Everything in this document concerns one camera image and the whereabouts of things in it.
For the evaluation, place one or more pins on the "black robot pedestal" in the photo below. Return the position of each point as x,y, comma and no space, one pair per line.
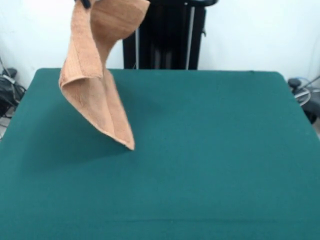
170,37

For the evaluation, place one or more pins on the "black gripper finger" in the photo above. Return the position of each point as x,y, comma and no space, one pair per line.
86,3

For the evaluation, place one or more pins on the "tan terry towel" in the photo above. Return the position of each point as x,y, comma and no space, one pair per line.
100,75

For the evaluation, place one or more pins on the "dark green table cloth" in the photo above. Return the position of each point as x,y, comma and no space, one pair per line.
200,150

